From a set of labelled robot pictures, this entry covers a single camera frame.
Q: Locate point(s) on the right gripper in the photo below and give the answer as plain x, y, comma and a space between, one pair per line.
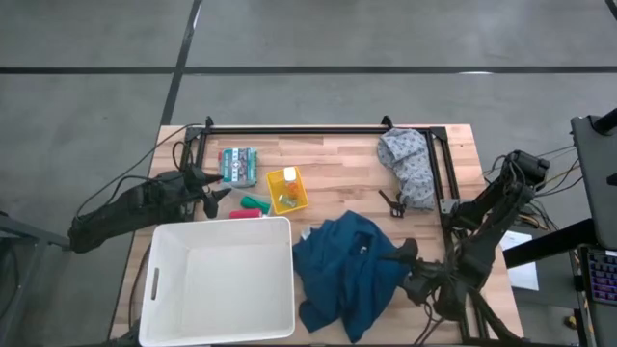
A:
424, 282

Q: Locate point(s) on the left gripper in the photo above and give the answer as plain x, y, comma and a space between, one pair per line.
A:
193, 183

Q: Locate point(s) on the red bandage roll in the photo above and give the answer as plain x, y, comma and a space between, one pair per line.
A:
246, 213

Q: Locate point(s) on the green bandage roll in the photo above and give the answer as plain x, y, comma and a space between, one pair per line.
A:
255, 204

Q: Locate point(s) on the yellow plastic basket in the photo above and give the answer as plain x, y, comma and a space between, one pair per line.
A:
275, 188

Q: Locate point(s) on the blue scrub garment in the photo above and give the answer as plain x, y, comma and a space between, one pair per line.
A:
347, 279

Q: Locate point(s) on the small clear vial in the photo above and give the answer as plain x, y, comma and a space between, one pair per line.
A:
286, 201

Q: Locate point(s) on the white labelled pill bottle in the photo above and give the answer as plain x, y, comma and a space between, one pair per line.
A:
290, 173

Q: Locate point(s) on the grey patterned cloth gown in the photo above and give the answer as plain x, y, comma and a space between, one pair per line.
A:
410, 159

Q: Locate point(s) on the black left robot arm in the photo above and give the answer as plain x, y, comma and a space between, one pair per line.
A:
125, 212

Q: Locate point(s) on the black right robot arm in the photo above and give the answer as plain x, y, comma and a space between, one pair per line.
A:
487, 212

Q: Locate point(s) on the white plastic laundry basket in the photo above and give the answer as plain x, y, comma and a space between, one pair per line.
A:
217, 289

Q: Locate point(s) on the clear plastic container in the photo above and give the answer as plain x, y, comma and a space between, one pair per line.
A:
231, 193

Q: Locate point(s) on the white paper sheet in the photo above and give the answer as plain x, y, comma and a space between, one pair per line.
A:
525, 277

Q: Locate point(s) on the black desk bar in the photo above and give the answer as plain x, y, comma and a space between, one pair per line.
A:
549, 243

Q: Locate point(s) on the grey metal stand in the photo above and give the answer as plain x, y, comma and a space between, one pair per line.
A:
29, 236

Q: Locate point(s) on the backlit keyboard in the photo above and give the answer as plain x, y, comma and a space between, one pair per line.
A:
602, 274

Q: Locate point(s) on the black aluminium table frame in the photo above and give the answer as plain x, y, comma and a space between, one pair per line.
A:
313, 130

